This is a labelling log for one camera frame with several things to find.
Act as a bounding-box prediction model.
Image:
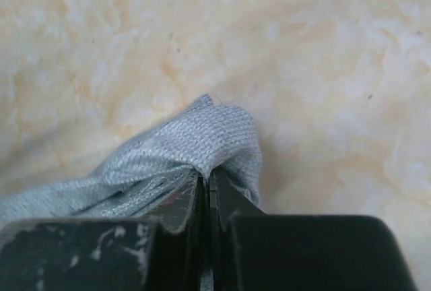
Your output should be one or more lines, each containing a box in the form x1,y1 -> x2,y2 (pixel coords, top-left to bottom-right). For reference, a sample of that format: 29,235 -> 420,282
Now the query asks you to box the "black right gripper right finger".
209,168 -> 416,290

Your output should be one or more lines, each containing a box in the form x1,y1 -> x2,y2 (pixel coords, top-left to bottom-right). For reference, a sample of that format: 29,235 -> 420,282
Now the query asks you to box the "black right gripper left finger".
1,172 -> 205,290

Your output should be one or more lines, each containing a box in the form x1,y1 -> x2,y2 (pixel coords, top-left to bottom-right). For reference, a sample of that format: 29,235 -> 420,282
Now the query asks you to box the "grey-blue pillowcase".
1,95 -> 262,224

